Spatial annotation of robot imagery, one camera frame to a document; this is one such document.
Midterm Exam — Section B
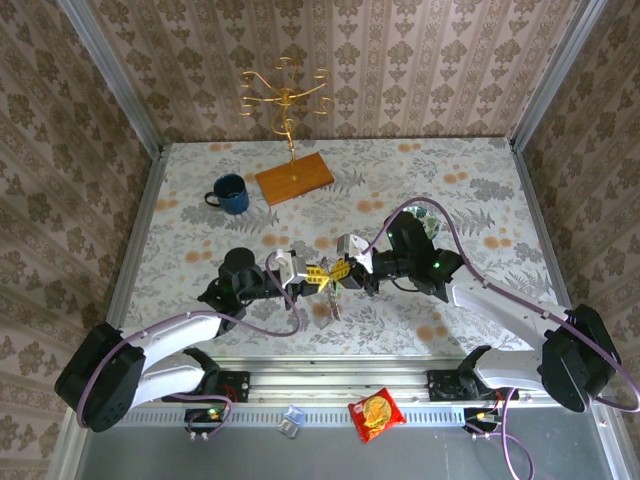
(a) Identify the aluminium table side rail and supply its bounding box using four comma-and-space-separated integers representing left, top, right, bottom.
99, 144, 169, 336
508, 139, 576, 311

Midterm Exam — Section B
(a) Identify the small clear plastic box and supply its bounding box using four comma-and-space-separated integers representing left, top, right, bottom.
277, 405, 306, 439

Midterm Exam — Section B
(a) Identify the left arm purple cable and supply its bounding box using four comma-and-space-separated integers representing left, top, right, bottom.
74, 249, 310, 442

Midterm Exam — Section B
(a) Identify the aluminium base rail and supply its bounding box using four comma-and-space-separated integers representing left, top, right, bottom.
144, 355, 551, 407

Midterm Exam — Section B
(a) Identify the green leaf pattern bowl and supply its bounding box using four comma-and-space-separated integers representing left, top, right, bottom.
403, 204, 441, 239

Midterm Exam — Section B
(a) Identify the red snack packet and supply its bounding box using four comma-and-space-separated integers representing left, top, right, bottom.
347, 387, 407, 444

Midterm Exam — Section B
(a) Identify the slotted metal cable duct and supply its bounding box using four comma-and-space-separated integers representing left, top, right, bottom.
119, 403, 506, 427

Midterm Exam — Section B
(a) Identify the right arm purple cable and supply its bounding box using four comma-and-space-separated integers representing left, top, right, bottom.
362, 196, 640, 480

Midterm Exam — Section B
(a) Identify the small black controller board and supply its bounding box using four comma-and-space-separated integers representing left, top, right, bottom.
184, 405, 234, 442
462, 405, 504, 442

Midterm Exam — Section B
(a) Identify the gold wire stand wooden base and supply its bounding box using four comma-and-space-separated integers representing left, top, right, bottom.
234, 56, 336, 208

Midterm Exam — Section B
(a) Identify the aluminium frame post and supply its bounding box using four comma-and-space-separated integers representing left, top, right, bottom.
55, 0, 166, 157
509, 0, 609, 151

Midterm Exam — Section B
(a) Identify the grey metal panel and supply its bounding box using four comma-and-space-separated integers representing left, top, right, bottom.
74, 405, 619, 480

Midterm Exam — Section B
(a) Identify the floral table cover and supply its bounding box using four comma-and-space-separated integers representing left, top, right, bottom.
107, 138, 574, 359

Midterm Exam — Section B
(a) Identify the dark blue enamel mug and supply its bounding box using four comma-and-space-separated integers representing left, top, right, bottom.
203, 173, 251, 216

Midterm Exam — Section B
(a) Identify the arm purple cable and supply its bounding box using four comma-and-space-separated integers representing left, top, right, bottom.
74, 249, 310, 442
362, 196, 640, 480

